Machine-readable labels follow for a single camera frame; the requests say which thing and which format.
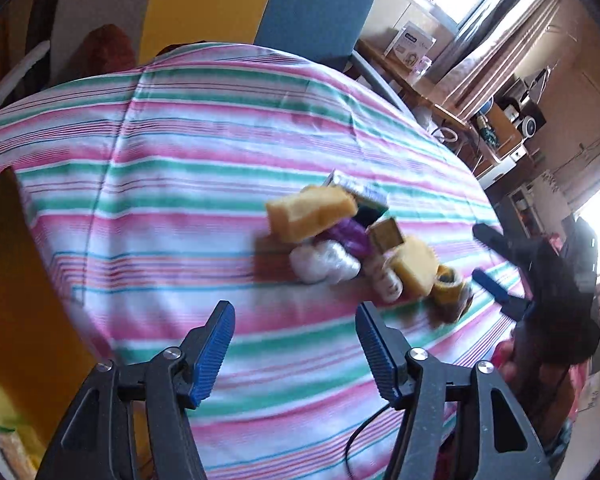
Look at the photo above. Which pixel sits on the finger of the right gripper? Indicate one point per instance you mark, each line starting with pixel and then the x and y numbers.
pixel 497 244
pixel 514 307

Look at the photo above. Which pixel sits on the white plastic bag bundle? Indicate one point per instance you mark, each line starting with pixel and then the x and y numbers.
pixel 326 261

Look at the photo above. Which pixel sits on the green cracker packet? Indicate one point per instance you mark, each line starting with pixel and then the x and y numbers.
pixel 15 462

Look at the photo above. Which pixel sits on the striped curtain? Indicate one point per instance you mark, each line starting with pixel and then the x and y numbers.
pixel 485 66

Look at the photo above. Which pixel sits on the wooden desk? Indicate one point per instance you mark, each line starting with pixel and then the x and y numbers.
pixel 494 143

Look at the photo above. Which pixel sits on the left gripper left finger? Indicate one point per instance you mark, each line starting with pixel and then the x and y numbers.
pixel 95 439

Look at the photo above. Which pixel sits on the multicolour headboard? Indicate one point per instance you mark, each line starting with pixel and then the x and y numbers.
pixel 324 31

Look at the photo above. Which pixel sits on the pink cup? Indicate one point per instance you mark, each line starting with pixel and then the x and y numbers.
pixel 423 65

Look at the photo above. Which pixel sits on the small olive green box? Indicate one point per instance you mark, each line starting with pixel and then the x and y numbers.
pixel 385 235

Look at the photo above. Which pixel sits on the gold tray box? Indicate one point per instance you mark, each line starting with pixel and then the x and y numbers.
pixel 47 346

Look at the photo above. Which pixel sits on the yellow sponge block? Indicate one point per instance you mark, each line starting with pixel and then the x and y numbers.
pixel 296 217
pixel 416 264

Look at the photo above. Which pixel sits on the yellow tape roll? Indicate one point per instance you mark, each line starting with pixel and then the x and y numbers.
pixel 449 286

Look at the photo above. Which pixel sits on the striped bed sheet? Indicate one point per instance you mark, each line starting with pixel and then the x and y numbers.
pixel 146 194

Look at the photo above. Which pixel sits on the dark red pillow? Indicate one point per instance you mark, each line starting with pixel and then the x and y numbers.
pixel 104 50

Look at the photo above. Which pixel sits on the white product box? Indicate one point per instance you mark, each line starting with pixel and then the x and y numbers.
pixel 410 45

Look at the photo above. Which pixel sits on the purple snack packet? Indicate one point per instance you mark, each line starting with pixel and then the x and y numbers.
pixel 352 237

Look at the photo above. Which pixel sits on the rolled white patterned sock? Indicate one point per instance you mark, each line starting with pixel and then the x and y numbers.
pixel 384 281

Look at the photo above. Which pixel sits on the green tissue pack with barcode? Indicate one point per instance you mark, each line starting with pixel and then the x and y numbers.
pixel 372 201

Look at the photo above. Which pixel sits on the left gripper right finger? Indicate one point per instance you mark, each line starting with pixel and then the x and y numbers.
pixel 493 437

